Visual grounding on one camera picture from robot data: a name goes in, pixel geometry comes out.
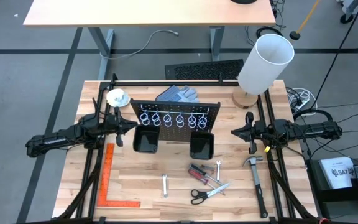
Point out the black plastic pegboard bin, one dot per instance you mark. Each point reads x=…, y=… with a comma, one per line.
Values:
x=146, y=139
x=201, y=145

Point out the orange steel carpenter square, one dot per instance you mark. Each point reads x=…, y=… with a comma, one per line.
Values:
x=106, y=183

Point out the white shade wooden base lamp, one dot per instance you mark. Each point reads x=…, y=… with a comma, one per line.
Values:
x=266, y=62

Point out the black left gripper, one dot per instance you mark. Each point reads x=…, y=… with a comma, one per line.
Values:
x=109, y=124

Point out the chrome combination wrench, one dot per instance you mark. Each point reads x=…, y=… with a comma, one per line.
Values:
x=164, y=185
x=218, y=169

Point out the light wood office desk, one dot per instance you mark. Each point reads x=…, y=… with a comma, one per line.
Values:
x=148, y=12

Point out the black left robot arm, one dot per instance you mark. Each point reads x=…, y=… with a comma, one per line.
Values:
x=61, y=140

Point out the black equipment cabinet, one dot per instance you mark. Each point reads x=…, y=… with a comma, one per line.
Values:
x=343, y=189

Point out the black metal pegboard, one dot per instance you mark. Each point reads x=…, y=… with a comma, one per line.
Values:
x=172, y=132

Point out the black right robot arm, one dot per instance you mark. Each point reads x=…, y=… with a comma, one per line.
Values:
x=309, y=130

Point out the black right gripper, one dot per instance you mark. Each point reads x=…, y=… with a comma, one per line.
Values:
x=258, y=132

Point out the yellow upright post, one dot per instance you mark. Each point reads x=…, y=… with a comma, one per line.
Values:
x=308, y=15

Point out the white power strip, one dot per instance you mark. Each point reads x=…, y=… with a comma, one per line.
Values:
x=301, y=101

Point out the black aluminium rig frame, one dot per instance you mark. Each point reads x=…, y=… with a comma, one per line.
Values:
x=269, y=102

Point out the black perforated floor grille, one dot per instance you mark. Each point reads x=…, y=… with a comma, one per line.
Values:
x=204, y=70

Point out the white printed booklet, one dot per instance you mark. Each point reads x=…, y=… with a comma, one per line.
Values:
x=337, y=172

